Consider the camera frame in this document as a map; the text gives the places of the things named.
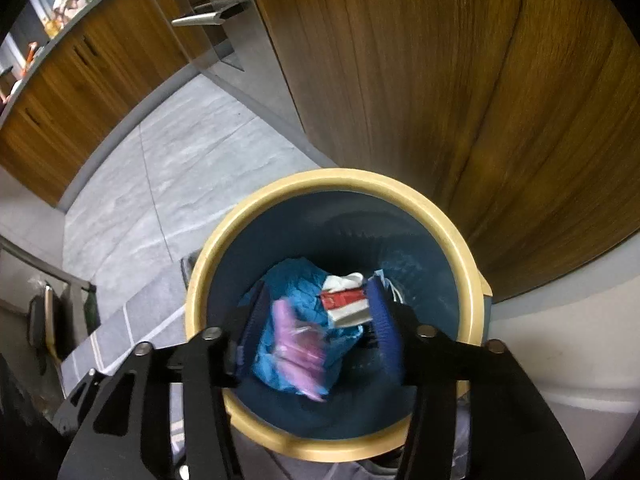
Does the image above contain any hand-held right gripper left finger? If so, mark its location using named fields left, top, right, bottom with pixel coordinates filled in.
left=57, top=282, right=275, bottom=480

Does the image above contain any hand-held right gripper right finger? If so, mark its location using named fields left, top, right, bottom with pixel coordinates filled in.
left=366, top=275, right=586, bottom=480

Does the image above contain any purple bottle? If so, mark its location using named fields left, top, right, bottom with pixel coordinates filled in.
left=271, top=297, right=331, bottom=403

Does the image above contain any red and white packet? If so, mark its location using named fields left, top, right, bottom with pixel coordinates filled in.
left=320, top=272, right=373, bottom=328

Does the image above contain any blue plastic bag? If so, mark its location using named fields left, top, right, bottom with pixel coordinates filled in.
left=240, top=258, right=366, bottom=396

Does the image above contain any blue bin with yellow rim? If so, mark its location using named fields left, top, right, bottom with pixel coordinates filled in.
left=184, top=167, right=493, bottom=463

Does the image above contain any grey checked mat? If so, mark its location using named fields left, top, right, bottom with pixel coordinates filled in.
left=62, top=255, right=471, bottom=480

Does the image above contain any wide wooden cabinet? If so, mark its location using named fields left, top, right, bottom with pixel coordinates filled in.
left=240, top=0, right=640, bottom=306

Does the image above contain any long wooden base cabinet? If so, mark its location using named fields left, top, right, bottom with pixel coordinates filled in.
left=0, top=0, right=193, bottom=207

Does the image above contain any dish rack with bowls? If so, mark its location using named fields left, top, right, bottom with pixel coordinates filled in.
left=52, top=0, right=101, bottom=18

